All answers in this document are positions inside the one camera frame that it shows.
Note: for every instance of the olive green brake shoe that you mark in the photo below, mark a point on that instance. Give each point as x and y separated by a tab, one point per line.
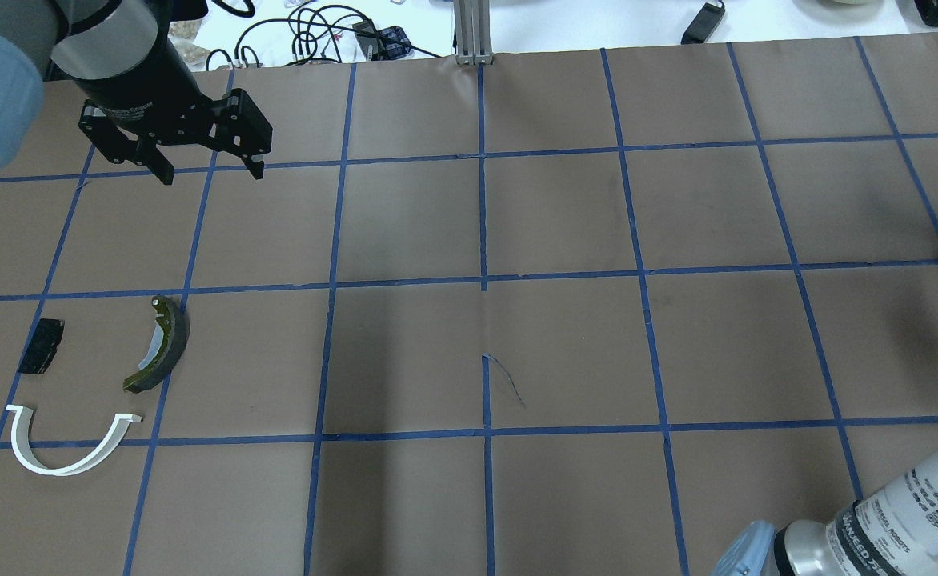
171	331

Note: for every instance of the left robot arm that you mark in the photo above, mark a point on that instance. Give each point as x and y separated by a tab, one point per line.
86	40

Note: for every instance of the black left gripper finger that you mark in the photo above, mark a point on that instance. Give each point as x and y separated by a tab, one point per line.
242	130
147	155

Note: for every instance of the black power adapter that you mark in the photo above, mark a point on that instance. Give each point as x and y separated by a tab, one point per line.
703	25

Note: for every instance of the aluminium frame post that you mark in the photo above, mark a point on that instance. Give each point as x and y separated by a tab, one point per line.
472	28

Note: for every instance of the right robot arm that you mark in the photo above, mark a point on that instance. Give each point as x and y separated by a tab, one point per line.
893	531

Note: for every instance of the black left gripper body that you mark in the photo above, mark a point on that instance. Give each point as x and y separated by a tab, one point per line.
143	90

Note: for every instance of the black brake pad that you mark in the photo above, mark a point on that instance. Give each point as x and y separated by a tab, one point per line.
42	347

